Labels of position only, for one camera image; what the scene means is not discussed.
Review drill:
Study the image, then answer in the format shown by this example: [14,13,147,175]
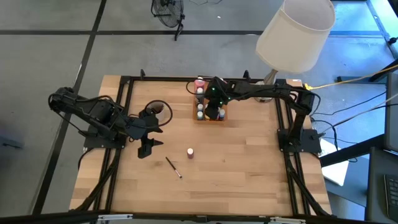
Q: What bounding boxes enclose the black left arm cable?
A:
[144,99,174,128]

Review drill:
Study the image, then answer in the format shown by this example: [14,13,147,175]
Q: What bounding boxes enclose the black keyboard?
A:
[384,173,398,222]

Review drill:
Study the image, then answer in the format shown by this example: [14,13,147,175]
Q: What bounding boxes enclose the silver table lamp white shade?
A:
[252,0,336,103]

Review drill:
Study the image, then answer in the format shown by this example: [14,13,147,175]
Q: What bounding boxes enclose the translucent orange tray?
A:
[192,80,229,122]

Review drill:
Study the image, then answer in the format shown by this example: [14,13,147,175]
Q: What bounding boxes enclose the white paper sheet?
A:
[320,138,351,187]

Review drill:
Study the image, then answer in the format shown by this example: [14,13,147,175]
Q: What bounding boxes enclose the black aluminium table frame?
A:
[74,68,332,218]

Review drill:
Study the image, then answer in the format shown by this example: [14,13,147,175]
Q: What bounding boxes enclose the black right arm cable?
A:
[185,79,200,96]

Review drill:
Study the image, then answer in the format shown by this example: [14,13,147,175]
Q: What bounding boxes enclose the yellow extension cable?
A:
[303,63,398,94]

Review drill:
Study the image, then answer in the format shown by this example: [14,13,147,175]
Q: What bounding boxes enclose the black floor fan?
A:
[150,0,186,42]

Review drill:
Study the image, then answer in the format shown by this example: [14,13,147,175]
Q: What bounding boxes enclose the black beam silver brackets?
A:
[0,210,398,224]

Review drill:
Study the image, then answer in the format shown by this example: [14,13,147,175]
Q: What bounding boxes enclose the dark grey desk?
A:
[365,146,398,224]

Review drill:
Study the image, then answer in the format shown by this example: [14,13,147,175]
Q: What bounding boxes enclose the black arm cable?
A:
[185,79,200,96]
[144,99,174,128]

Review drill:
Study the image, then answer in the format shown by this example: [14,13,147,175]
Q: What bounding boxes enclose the white cup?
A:
[148,101,167,123]

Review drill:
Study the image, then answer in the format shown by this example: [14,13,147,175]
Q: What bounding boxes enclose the grey computer monitor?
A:
[384,72,398,153]

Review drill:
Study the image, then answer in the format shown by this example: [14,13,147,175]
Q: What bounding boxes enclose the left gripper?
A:
[126,107,165,159]

